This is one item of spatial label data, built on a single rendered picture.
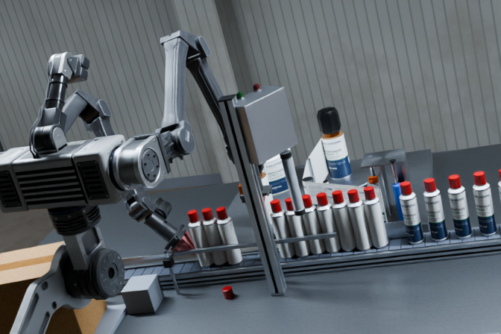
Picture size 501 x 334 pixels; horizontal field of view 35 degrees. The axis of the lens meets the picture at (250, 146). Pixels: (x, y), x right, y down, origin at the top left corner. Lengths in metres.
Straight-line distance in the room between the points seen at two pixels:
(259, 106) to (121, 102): 3.80
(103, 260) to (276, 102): 0.69
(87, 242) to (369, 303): 0.85
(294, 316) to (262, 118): 0.61
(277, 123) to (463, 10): 2.87
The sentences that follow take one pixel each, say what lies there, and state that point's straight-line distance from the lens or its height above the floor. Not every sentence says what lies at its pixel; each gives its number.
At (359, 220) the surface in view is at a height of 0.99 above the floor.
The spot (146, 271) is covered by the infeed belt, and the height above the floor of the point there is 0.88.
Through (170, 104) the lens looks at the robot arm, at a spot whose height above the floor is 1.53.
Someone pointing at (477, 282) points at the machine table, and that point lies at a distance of 2.43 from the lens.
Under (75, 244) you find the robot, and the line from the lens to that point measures 2.26.
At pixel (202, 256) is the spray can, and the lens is 2.73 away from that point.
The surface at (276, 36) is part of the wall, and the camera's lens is 5.39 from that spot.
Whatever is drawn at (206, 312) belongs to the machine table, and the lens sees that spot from 2.58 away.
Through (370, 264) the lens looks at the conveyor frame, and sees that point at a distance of 2.59.
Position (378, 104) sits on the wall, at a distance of 5.35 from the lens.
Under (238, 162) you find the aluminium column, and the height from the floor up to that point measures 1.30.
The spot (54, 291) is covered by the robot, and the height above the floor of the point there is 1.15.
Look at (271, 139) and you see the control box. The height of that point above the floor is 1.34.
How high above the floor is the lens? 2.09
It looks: 18 degrees down
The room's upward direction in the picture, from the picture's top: 15 degrees counter-clockwise
